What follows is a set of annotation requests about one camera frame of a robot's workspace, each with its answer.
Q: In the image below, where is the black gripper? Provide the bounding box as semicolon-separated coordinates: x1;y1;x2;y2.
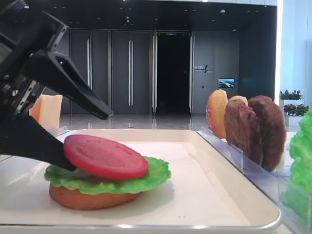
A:
0;13;113;120

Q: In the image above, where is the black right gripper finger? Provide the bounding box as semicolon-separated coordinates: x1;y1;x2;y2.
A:
0;116;76;171

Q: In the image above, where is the red tomato slice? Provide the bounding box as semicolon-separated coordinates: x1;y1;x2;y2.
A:
63;134;149;180

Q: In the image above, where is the orange cheese slice outer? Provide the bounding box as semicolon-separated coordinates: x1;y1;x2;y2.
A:
29;98;41;122

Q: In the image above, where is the orange cheese slice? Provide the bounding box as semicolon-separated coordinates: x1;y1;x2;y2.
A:
39;95;62;130
29;98;41;122

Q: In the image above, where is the orange cheese slice inner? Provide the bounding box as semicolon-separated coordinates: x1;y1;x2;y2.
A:
39;95;62;130

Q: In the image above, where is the green lettuce leaf on tray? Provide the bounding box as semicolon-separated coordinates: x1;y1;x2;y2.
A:
44;156;171;195

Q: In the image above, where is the bread slice under lettuce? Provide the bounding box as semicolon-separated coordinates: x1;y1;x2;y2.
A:
49;183;140;211

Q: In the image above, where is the brown meat patty inner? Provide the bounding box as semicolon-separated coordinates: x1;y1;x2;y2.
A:
224;100;263;165

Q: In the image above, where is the brown meat patty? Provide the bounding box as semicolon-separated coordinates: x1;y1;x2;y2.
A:
248;95;286;172
224;100;263;165

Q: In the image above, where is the brown meat patty outer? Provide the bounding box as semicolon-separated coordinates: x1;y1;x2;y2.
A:
248;95;286;172

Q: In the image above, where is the green lettuce leaf in rack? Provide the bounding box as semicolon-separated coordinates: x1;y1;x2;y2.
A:
280;110;312;220

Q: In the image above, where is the clear acrylic rack left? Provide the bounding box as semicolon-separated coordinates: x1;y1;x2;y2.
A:
48;126;67;137

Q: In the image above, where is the clear acrylic rack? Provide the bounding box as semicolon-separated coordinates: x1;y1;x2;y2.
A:
48;126;67;137
199;127;312;234

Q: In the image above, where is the bun slice inner right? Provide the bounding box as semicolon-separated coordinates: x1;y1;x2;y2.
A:
206;89;228;139

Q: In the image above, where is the bun slice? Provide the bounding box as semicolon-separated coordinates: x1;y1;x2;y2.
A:
229;95;248;106
206;89;228;139

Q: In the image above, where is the bun slice outer right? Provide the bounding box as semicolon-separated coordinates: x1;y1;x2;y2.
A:
229;95;248;106

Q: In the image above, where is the white rectangular tray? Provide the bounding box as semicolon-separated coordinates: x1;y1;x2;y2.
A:
0;129;282;234

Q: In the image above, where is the flower planter upper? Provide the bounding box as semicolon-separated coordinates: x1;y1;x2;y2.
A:
279;90;304;109

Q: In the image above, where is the flower planter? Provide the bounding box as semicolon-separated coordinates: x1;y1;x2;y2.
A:
279;90;304;109
284;104;309;126

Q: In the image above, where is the flower planter lower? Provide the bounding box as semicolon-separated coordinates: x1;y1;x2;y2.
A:
284;104;309;126

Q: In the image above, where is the clear acrylic rack right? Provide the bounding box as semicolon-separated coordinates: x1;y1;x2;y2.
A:
199;127;312;234

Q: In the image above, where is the wall display screen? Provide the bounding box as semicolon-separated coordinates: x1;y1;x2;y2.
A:
218;78;235;89

